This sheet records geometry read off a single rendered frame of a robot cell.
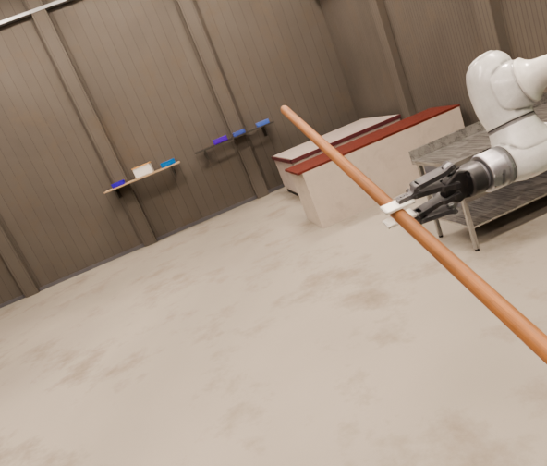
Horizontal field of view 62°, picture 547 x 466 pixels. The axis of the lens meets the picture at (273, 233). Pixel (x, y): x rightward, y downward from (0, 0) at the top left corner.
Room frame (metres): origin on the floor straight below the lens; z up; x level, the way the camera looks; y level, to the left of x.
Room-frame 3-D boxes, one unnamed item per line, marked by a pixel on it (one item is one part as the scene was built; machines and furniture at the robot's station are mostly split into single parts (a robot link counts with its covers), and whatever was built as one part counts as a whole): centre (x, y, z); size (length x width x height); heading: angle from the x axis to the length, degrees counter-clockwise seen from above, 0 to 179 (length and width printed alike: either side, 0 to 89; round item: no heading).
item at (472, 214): (4.26, -2.55, 0.49); 1.89 x 0.72 x 0.98; 96
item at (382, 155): (6.93, -1.90, 0.45); 2.64 x 0.85 x 0.90; 96
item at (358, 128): (9.37, -1.82, 0.43); 2.29 x 1.85 x 0.86; 96
